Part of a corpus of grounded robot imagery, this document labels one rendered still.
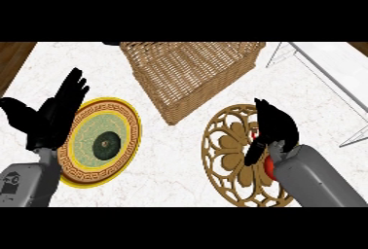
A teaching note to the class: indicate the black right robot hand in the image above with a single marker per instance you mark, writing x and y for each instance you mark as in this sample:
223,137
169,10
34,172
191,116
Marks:
275,124

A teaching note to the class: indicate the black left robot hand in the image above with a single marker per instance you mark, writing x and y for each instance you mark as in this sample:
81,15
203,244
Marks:
58,112

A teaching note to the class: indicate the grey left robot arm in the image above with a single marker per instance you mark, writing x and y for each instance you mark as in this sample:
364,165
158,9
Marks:
25,181

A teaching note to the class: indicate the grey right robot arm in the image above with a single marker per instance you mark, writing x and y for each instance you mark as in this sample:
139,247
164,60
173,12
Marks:
313,176

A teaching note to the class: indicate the red cupcake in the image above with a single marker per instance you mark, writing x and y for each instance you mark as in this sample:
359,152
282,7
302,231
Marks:
269,167

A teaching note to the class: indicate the gold openwork round placemat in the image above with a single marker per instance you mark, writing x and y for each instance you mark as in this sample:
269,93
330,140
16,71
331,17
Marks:
229,155

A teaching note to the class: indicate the round ornate yellow-rimmed plate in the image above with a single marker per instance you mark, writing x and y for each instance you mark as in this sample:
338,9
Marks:
98,142

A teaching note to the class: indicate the dark green round vegetable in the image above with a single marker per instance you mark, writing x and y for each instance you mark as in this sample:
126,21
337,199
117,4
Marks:
106,145

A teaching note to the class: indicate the brown wooden panel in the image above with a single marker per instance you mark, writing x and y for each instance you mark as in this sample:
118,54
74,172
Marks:
12,60

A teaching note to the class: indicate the brown wicker basket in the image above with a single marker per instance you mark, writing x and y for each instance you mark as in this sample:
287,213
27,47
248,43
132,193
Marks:
189,74

